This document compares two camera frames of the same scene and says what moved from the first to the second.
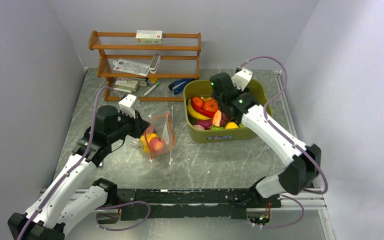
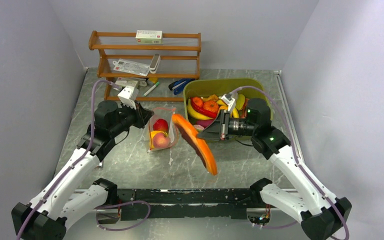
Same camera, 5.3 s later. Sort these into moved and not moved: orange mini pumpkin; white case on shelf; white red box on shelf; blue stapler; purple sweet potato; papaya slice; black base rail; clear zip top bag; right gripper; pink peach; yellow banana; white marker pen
Moved: papaya slice; pink peach; clear zip top bag; right gripper
Not moved: white marker pen; white red box on shelf; black base rail; blue stapler; orange mini pumpkin; purple sweet potato; white case on shelf; yellow banana
